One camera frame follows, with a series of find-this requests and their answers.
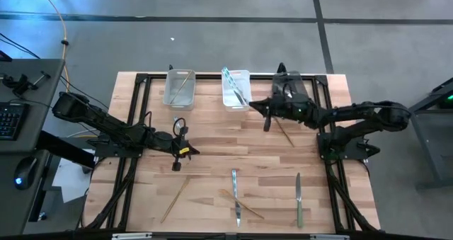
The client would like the gold cutlery piece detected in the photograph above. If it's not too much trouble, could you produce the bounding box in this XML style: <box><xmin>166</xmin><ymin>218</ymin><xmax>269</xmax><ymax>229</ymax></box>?
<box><xmin>274</xmin><ymin>116</ymin><xmax>296</xmax><ymax>148</ymax></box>

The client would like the white plastic bin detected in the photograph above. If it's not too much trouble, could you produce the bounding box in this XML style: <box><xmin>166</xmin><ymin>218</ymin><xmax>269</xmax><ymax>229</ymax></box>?
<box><xmin>221</xmin><ymin>69</ymin><xmax>254</xmax><ymax>113</ymax></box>
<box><xmin>162</xmin><ymin>69</ymin><xmax>197</xmax><ymax>112</ymax></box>

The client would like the grey side table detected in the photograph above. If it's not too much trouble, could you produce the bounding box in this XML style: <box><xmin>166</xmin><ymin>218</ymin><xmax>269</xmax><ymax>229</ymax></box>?
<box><xmin>406</xmin><ymin>77</ymin><xmax>453</xmax><ymax>191</ymax></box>

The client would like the wooden stick utensil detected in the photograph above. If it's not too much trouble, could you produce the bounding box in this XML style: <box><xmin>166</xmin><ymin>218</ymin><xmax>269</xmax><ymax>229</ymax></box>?
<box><xmin>168</xmin><ymin>69</ymin><xmax>195</xmax><ymax>105</ymax></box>

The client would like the green lit device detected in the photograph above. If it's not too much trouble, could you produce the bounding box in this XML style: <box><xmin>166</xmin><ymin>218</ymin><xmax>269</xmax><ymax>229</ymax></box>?
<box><xmin>438</xmin><ymin>86</ymin><xmax>453</xmax><ymax>110</ymax></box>

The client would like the grey desk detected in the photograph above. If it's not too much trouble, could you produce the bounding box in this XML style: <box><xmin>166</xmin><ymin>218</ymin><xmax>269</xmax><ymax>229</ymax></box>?
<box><xmin>0</xmin><ymin>58</ymin><xmax>67</xmax><ymax>238</ymax></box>

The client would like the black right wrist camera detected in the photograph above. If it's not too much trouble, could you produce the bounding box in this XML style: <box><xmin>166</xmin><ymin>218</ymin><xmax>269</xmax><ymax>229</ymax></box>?
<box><xmin>279</xmin><ymin>93</ymin><xmax>302</xmax><ymax>115</ymax></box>

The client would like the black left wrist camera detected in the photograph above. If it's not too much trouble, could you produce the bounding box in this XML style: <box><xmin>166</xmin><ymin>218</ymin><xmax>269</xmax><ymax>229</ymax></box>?
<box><xmin>168</xmin><ymin>140</ymin><xmax>188</xmax><ymax>158</ymax></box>

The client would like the black left camera cable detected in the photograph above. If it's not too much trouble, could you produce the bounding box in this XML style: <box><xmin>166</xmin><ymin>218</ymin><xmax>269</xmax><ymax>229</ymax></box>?
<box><xmin>171</xmin><ymin>116</ymin><xmax>188</xmax><ymax>138</ymax></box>

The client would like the grey translucent plastic bin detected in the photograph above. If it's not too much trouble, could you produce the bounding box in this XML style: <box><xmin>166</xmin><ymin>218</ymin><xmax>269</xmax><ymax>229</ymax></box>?
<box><xmin>270</xmin><ymin>69</ymin><xmax>309</xmax><ymax>105</ymax></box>

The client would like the green handled knife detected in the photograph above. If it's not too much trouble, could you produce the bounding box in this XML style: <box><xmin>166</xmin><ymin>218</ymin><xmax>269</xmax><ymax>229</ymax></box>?
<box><xmin>295</xmin><ymin>172</ymin><xmax>304</xmax><ymax>229</ymax></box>

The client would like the black diagonal beam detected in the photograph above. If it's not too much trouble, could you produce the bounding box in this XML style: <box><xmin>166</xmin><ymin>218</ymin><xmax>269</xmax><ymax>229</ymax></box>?
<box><xmin>35</xmin><ymin>129</ymin><xmax>97</xmax><ymax>170</ymax></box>

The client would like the yellow cable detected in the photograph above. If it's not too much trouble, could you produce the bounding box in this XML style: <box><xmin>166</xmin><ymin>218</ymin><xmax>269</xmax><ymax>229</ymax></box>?
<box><xmin>35</xmin><ymin>0</ymin><xmax>71</xmax><ymax>92</ymax></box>

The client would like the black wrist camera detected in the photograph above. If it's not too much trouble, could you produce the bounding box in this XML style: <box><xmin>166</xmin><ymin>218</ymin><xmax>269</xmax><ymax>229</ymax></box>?
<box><xmin>168</xmin><ymin>140</ymin><xmax>188</xmax><ymax>158</ymax></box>
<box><xmin>279</xmin><ymin>93</ymin><xmax>302</xmax><ymax>115</ymax></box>

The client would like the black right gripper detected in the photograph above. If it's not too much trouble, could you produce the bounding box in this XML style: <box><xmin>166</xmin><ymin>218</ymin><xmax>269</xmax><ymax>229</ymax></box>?
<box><xmin>248</xmin><ymin>92</ymin><xmax>316</xmax><ymax>133</ymax></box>

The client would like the black floor cable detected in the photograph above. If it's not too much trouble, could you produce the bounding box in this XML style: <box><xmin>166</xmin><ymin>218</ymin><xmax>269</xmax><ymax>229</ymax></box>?
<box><xmin>0</xmin><ymin>32</ymin><xmax>42</xmax><ymax>60</ymax></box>

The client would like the black clamp mount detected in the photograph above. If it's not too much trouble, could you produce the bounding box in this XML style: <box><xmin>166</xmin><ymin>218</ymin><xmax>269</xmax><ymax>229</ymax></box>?
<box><xmin>1</xmin><ymin>70</ymin><xmax>52</xmax><ymax>96</ymax></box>

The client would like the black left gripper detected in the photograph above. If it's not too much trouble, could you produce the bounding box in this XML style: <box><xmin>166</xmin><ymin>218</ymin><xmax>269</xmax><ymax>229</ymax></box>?
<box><xmin>165</xmin><ymin>124</ymin><xmax>201</xmax><ymax>171</ymax></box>

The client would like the wooden chopstick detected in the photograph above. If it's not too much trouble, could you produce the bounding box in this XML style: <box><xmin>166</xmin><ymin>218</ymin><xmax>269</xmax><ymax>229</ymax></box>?
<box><xmin>218</xmin><ymin>188</ymin><xmax>265</xmax><ymax>220</ymax></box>
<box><xmin>160</xmin><ymin>175</ymin><xmax>191</xmax><ymax>224</ymax></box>

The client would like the black aluminium table frame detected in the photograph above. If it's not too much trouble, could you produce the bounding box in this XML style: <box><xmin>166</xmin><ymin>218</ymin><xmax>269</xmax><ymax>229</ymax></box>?
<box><xmin>76</xmin><ymin>62</ymin><xmax>382</xmax><ymax>240</ymax></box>

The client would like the black computer mouse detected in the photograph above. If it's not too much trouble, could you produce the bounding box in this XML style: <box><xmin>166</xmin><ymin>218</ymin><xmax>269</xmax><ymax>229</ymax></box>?
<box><xmin>13</xmin><ymin>156</ymin><xmax>39</xmax><ymax>191</ymax></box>

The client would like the silver metal bracket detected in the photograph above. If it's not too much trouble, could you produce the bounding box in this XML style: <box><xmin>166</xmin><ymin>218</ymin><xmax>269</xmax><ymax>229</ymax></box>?
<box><xmin>309</xmin><ymin>234</ymin><xmax>350</xmax><ymax>240</ymax></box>
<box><xmin>110</xmin><ymin>232</ymin><xmax>154</xmax><ymax>240</ymax></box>

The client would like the black keyboard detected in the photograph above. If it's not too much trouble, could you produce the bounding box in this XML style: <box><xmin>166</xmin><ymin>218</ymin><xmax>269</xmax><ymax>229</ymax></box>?
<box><xmin>0</xmin><ymin>102</ymin><xmax>30</xmax><ymax>141</ymax></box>

